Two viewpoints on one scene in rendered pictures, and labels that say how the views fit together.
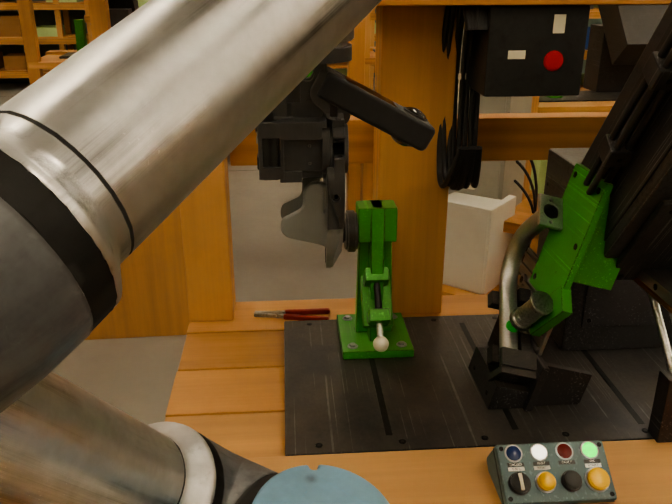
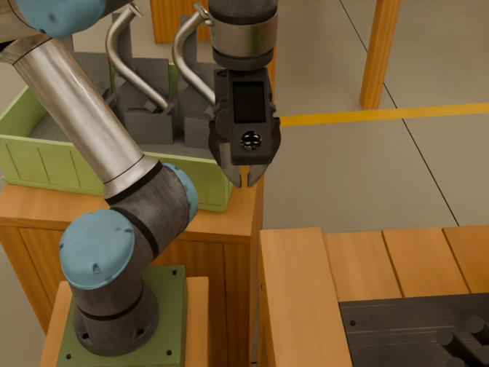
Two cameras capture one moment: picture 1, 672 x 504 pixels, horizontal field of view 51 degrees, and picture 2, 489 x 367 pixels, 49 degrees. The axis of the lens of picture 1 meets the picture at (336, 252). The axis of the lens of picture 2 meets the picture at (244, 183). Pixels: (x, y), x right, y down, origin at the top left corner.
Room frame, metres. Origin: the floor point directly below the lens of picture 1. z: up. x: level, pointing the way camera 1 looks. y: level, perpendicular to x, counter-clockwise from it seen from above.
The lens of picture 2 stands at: (0.65, -0.54, 1.81)
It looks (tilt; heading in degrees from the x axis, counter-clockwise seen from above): 44 degrees down; 90
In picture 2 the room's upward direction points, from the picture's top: straight up
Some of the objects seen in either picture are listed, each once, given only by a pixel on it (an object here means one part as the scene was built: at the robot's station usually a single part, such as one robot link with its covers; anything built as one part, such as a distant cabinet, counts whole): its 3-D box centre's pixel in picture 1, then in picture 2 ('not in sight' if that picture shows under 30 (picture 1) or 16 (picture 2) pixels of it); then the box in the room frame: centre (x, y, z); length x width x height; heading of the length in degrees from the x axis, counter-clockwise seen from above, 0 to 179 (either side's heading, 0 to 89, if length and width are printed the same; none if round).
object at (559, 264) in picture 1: (587, 236); not in sight; (1.02, -0.39, 1.17); 0.13 x 0.12 x 0.20; 94
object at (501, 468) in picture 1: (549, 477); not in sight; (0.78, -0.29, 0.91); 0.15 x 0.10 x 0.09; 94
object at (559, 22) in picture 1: (525, 48); not in sight; (1.29, -0.33, 1.42); 0.17 x 0.12 x 0.15; 94
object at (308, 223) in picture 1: (311, 227); (229, 154); (0.63, 0.02, 1.33); 0.06 x 0.03 x 0.09; 94
